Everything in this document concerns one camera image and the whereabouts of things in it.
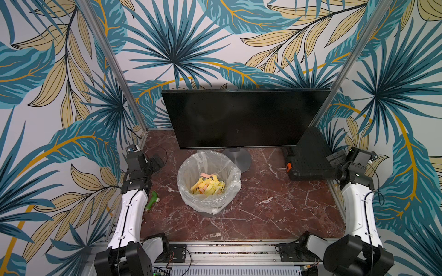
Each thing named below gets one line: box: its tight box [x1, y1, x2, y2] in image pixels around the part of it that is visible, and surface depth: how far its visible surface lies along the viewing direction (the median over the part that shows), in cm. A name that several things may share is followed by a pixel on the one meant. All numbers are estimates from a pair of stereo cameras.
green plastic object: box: [145, 190, 161, 212], surface depth 88 cm
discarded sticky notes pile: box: [190, 173, 226, 196], surface depth 88 cm
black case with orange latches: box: [282, 127, 337, 181], surface depth 97 cm
